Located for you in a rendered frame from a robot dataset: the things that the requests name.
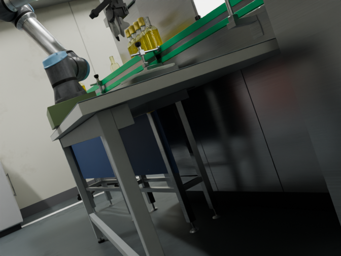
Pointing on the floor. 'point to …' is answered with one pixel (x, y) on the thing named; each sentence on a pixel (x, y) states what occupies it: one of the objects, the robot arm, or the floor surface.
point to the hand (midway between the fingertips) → (119, 36)
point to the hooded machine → (8, 206)
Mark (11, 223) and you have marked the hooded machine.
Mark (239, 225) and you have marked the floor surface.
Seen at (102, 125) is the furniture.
